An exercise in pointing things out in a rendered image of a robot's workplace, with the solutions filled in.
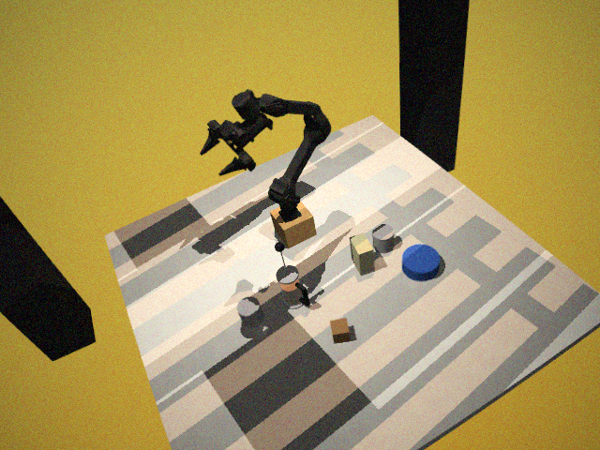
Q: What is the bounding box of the glass french press with black handle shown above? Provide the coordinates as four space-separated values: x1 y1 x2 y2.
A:
275 242 310 309

